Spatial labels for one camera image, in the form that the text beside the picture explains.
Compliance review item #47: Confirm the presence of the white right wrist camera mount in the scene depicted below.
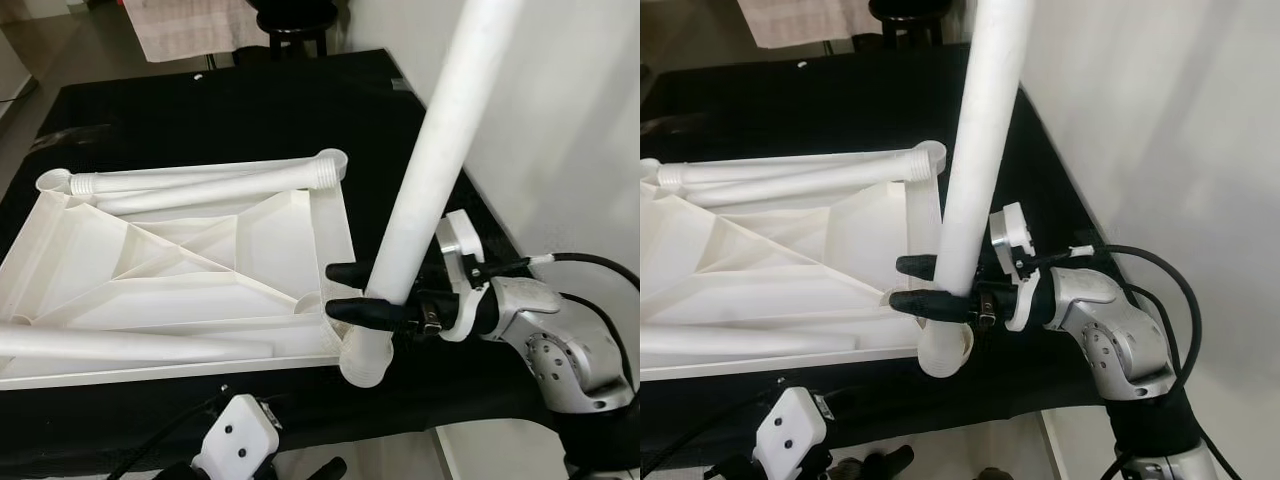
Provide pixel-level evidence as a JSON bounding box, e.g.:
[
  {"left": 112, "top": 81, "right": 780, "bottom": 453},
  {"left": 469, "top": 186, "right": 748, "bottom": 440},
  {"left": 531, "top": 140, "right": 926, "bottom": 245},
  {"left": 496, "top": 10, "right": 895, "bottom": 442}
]
[
  {"left": 988, "top": 202, "right": 1043, "bottom": 333},
  {"left": 436, "top": 210, "right": 493, "bottom": 343}
]

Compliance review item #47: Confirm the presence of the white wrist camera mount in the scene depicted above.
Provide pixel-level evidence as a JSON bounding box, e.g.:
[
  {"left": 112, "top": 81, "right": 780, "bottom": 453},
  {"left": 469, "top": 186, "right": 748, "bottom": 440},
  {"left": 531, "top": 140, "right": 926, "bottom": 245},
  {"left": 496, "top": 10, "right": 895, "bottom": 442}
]
[
  {"left": 190, "top": 393, "right": 282, "bottom": 480},
  {"left": 988, "top": 202, "right": 1043, "bottom": 333},
  {"left": 436, "top": 210, "right": 493, "bottom": 343},
  {"left": 752, "top": 387, "right": 837, "bottom": 480}
]

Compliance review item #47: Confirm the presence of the beige hanging towel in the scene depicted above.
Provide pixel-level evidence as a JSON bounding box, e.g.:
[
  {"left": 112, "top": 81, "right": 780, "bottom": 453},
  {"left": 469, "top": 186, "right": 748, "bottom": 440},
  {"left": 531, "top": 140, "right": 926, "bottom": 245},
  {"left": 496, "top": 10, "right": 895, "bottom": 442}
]
[
  {"left": 737, "top": 0, "right": 873, "bottom": 49},
  {"left": 122, "top": 0, "right": 266, "bottom": 64}
]

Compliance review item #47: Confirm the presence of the black tablecloth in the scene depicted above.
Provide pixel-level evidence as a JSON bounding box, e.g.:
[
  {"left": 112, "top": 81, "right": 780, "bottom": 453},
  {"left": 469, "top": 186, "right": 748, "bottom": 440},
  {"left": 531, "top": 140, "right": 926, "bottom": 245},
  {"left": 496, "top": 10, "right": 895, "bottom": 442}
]
[
  {"left": 640, "top": 45, "right": 1186, "bottom": 471},
  {"left": 0, "top": 48, "right": 641, "bottom": 479}
]

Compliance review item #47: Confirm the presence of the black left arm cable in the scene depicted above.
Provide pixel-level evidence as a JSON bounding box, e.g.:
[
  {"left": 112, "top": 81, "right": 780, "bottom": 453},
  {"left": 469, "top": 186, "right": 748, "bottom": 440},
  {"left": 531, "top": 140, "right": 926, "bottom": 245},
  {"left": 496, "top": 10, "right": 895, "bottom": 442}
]
[
  {"left": 640, "top": 392, "right": 783, "bottom": 479},
  {"left": 105, "top": 390, "right": 229, "bottom": 480}
]

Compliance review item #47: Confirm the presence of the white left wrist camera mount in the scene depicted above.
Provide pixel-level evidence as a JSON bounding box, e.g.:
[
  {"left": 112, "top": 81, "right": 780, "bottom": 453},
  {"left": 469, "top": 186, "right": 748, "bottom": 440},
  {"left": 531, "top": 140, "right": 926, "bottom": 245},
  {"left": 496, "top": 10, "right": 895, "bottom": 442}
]
[
  {"left": 190, "top": 393, "right": 282, "bottom": 480},
  {"left": 752, "top": 387, "right": 837, "bottom": 480}
]

